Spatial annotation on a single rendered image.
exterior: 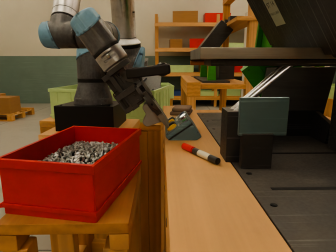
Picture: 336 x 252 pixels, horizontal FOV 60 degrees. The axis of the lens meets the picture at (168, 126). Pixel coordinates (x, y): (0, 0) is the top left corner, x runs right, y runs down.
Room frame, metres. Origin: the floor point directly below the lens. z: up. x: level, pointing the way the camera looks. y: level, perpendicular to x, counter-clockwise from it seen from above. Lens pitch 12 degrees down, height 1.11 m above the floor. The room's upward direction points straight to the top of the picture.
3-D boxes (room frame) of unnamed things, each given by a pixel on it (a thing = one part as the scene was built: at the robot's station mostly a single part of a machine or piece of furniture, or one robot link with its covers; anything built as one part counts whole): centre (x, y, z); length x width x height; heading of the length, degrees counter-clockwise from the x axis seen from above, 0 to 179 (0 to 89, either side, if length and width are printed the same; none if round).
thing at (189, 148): (0.62, -0.07, 0.91); 0.13 x 0.02 x 0.02; 29
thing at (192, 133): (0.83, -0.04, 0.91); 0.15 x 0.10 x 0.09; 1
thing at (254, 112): (0.56, -0.18, 0.97); 0.10 x 0.02 x 0.14; 91
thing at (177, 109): (1.17, -0.05, 0.91); 0.10 x 0.08 x 0.03; 168
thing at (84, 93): (1.17, 0.30, 0.99); 0.15 x 0.15 x 0.10
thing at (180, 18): (7.48, -1.19, 1.14); 3.01 x 0.54 x 2.28; 90
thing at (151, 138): (1.77, 0.33, 0.39); 0.68 x 0.52 x 0.79; 81
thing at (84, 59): (1.17, 0.29, 1.11); 0.13 x 0.12 x 0.14; 87
